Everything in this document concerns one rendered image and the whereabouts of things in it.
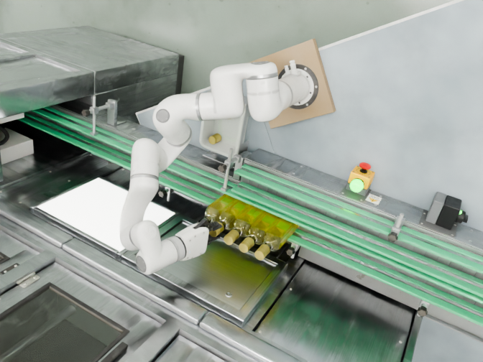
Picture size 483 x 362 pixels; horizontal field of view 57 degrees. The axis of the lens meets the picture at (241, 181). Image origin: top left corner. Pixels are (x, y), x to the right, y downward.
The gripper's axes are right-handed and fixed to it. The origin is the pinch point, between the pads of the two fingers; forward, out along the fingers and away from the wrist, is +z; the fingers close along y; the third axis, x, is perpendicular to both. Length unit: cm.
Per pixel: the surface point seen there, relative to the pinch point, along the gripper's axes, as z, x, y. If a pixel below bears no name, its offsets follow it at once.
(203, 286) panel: -9.4, -7.9, -12.9
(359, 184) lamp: 38, -26, 20
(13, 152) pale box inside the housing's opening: -22, 102, -13
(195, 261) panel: -3.5, 2.7, -13.1
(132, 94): 41, 106, 5
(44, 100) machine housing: -12, 93, 13
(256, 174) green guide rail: 22.9, 4.6, 13.0
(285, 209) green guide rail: 23.7, -10.0, 6.1
